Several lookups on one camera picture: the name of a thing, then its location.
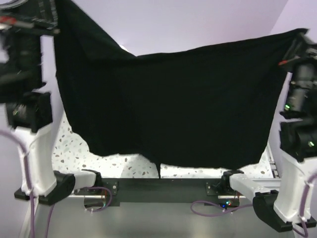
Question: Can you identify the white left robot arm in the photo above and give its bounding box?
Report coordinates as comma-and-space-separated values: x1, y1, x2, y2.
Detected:
0, 0, 103, 206

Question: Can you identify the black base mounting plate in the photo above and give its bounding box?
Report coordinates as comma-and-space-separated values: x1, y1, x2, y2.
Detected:
72, 178, 239, 206

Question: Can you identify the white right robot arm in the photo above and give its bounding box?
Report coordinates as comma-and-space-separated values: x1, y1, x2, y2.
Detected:
219, 33, 317, 237

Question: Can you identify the black t shirt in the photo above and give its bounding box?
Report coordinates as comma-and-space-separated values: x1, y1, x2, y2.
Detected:
54, 0, 306, 170

